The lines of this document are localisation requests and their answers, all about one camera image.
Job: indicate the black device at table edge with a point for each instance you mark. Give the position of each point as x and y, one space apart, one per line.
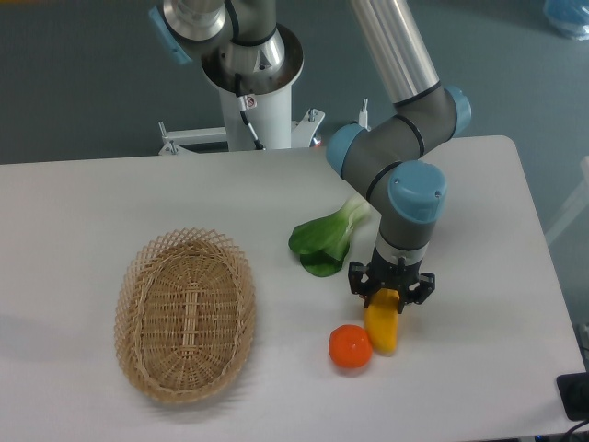
573 390

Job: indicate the woven wicker basket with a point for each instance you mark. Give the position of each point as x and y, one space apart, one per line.
186 316

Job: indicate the green bok choy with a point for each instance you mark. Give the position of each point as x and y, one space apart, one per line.
322 244

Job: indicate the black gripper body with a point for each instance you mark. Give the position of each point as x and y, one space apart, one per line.
395 269

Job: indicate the orange tangerine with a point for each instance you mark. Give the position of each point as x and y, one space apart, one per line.
350 347

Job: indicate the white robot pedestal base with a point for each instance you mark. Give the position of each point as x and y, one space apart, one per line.
254 85

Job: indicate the blue plastic bag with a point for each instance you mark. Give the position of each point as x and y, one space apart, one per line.
568 17

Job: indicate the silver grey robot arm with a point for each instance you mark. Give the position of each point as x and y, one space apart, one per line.
384 163

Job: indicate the yellow mango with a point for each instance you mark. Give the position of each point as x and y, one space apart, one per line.
381 321

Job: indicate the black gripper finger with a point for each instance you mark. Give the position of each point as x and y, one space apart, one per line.
415 289
362 282

